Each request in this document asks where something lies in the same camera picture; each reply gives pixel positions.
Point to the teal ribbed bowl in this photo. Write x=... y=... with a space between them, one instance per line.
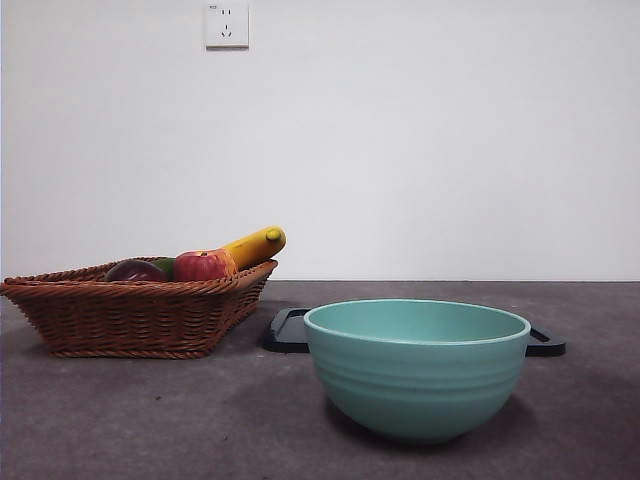
x=415 y=390

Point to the dark purple plum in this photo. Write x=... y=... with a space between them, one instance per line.
x=135 y=271

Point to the yellow banana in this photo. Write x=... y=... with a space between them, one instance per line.
x=255 y=247

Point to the black rectangular tray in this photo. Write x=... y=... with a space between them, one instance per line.
x=285 y=344

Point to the red yellow apple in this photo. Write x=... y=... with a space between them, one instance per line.
x=200 y=266

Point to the green avocado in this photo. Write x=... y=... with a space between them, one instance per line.
x=165 y=267

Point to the brown wicker basket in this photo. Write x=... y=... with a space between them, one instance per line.
x=130 y=320

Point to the white wall socket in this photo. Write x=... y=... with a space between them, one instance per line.
x=226 y=25

